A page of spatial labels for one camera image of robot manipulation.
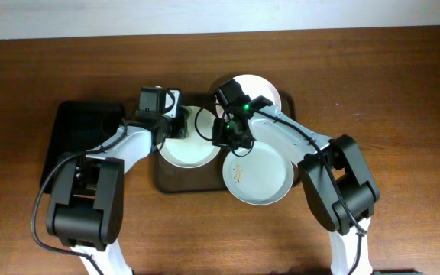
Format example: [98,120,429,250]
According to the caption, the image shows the white plate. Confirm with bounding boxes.
[219,74,282,111]
[160,105,220,169]

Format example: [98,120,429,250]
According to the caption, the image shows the pale blue plate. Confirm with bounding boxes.
[222,141,294,205]

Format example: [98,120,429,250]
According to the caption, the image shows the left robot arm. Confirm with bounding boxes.
[42,86,187,274]

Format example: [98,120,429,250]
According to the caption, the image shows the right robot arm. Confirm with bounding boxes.
[212,77,380,274]

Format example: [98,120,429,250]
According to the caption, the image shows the brown plastic serving tray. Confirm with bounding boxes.
[152,90,301,195]

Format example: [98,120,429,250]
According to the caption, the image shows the black rectangular tray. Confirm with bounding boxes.
[40,101,125,182]

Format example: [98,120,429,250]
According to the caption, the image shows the white plate top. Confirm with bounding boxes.
[219,74,282,111]

